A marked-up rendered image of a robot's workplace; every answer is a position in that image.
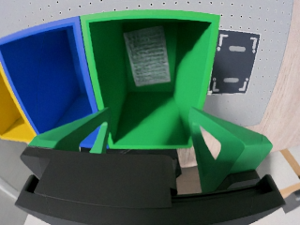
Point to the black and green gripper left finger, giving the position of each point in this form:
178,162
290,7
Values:
69,136

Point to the white well plate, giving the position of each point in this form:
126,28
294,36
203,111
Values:
149,61

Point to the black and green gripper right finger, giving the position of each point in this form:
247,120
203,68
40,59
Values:
241,149

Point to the green open-top bin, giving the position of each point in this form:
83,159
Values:
154,115

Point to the blue general bin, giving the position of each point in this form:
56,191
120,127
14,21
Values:
46,72

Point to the yellow recycle bin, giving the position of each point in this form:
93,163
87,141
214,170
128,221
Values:
14,124

